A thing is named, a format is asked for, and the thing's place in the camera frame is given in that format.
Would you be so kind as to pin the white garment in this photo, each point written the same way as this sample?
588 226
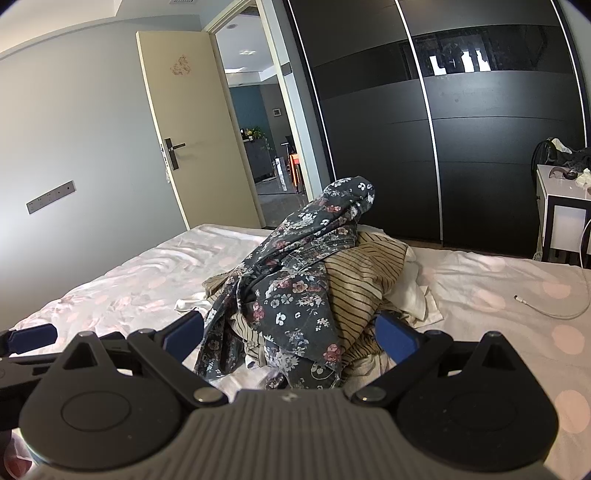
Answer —
415 295
189 305

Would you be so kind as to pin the sunglasses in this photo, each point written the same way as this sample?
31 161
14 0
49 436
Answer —
559 173

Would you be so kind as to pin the tan garment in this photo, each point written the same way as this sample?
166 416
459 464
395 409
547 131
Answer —
219 286

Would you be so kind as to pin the white crumpled tissue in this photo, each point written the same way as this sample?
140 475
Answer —
584 177

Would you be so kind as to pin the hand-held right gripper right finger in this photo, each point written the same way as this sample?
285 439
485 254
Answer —
395 336

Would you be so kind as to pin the bed with pink dotted sheet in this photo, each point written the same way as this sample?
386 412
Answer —
485 286

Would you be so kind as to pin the dark floral pants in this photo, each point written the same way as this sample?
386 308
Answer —
286 286

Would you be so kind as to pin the cream door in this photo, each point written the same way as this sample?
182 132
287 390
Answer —
194 115

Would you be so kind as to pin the white door frame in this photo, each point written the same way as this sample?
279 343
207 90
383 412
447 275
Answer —
300 115

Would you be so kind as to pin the black sliding wardrobe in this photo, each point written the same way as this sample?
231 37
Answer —
378 138

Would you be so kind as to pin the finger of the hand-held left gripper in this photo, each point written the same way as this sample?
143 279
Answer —
30 338

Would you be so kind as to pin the white nightstand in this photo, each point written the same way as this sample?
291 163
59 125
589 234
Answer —
568 217

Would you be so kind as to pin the black bag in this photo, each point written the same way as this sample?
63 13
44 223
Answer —
575 157

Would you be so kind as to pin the beige striped garment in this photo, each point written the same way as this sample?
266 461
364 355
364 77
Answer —
364 272

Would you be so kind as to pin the dark hallway cabinet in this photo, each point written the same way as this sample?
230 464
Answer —
258 159

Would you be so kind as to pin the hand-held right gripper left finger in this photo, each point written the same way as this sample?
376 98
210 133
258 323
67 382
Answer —
184 333

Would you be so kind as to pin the potted plant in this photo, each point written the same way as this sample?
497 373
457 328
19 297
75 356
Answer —
254 133

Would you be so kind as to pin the grey wall switch panel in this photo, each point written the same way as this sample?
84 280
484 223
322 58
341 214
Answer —
50 197

